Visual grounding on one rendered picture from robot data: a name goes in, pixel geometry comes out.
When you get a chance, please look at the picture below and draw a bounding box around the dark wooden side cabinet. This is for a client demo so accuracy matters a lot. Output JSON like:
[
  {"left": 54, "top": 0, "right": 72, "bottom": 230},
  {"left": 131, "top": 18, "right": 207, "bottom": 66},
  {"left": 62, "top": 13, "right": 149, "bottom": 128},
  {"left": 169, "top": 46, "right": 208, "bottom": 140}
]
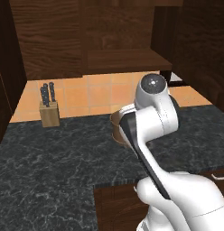
[{"left": 0, "top": 0, "right": 28, "bottom": 152}]

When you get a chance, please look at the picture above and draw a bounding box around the dark wooden cabinet door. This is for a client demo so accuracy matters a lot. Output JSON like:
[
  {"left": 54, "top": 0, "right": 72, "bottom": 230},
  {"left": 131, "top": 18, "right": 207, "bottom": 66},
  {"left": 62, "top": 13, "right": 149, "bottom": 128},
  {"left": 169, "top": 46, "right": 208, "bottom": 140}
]
[
  {"left": 80, "top": 0, "right": 173, "bottom": 76},
  {"left": 8, "top": 0, "right": 84, "bottom": 81}
]

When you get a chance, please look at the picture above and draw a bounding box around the brown woven basket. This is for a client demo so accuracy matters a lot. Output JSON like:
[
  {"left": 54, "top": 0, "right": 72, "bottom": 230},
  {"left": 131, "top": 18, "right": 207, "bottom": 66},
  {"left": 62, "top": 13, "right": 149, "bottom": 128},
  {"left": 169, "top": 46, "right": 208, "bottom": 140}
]
[{"left": 109, "top": 105, "right": 139, "bottom": 149}]

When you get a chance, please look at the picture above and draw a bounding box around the pale drawer handle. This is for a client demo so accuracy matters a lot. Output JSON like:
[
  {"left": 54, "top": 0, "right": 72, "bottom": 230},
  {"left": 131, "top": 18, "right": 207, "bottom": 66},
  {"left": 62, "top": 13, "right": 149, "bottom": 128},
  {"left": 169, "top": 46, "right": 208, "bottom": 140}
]
[{"left": 210, "top": 173, "right": 224, "bottom": 181}]

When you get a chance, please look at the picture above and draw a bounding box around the wooden knife block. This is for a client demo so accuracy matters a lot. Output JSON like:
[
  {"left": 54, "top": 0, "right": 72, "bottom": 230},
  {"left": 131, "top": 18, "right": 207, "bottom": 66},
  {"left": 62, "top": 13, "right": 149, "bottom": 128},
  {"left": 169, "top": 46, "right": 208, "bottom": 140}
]
[{"left": 39, "top": 100, "right": 61, "bottom": 128}]

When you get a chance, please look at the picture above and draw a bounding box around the dark wooden tall cabinet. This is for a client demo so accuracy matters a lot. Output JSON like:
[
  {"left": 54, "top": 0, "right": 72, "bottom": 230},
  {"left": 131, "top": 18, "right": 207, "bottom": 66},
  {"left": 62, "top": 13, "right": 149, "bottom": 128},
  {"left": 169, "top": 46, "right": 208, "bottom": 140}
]
[{"left": 151, "top": 0, "right": 224, "bottom": 116}]

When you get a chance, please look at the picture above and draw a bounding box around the black-handled knife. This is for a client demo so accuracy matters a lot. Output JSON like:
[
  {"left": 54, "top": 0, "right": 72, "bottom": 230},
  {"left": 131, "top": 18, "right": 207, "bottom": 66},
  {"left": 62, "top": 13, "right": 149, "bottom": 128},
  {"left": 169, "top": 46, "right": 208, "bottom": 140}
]
[
  {"left": 42, "top": 83, "right": 51, "bottom": 107},
  {"left": 40, "top": 87, "right": 46, "bottom": 106},
  {"left": 48, "top": 81, "right": 56, "bottom": 103}
]

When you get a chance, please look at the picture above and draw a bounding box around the dark wooden base cabinet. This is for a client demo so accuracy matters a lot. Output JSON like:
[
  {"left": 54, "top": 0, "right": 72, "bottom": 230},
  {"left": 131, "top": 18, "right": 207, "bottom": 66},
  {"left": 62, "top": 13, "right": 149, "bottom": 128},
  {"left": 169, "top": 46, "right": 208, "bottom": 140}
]
[{"left": 93, "top": 168, "right": 224, "bottom": 231}]

